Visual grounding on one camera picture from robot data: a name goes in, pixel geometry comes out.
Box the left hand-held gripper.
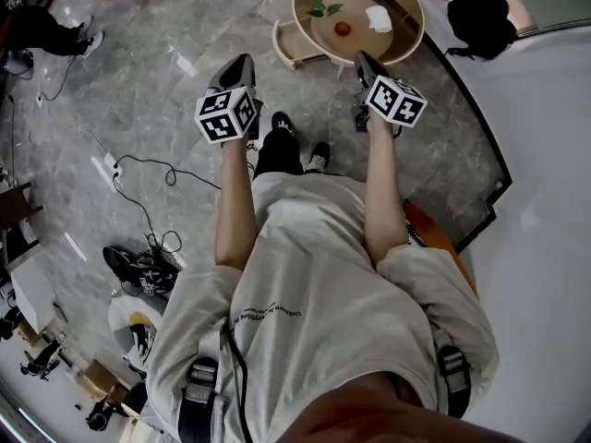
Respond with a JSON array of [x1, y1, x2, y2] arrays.
[[194, 54, 264, 146]]

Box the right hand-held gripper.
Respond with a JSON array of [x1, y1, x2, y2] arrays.
[[353, 51, 428, 133]]

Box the white paper napkin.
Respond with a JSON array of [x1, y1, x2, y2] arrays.
[[365, 5, 393, 32]]

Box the green leaves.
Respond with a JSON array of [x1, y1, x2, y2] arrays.
[[306, 0, 344, 19]]

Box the person's right forearm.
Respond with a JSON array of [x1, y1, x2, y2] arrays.
[[364, 116, 415, 267]]

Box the person's left forearm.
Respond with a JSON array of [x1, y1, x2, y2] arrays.
[[214, 139, 258, 272]]

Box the round wooden table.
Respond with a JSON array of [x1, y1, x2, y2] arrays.
[[291, 0, 425, 80]]

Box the person's left shoe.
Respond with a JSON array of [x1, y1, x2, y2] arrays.
[[271, 111, 296, 138]]

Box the person's shoe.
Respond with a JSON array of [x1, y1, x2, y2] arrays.
[[271, 111, 296, 138], [303, 141, 332, 174]]

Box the person's black trousers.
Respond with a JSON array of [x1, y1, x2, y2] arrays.
[[252, 126, 306, 179]]

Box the person's right shoe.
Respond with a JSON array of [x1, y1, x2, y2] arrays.
[[303, 141, 332, 174]]

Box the round black bag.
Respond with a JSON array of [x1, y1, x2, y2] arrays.
[[445, 0, 518, 62]]

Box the white power strip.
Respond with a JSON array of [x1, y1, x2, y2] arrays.
[[103, 152, 126, 180]]

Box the person's light shirt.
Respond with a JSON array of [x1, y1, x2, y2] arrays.
[[145, 172, 501, 443]]

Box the black device bundle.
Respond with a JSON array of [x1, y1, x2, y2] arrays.
[[102, 245, 181, 297]]

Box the dark wooden chair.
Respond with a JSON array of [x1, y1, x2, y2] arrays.
[[0, 182, 45, 267]]

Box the grey printed cushion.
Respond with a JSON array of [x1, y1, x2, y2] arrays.
[[108, 293, 170, 373]]

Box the white box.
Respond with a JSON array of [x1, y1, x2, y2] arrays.
[[8, 258, 56, 336]]

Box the cardboard box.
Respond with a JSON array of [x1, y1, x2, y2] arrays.
[[76, 360, 130, 405]]

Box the person's chin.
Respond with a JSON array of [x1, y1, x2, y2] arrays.
[[276, 371, 525, 443]]

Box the black floor cable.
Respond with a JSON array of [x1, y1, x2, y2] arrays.
[[112, 154, 223, 253]]

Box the grey harness strap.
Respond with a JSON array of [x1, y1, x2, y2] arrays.
[[182, 329, 230, 443], [436, 344, 472, 419]]

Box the black body cable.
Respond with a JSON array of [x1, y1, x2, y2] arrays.
[[223, 325, 253, 443]]

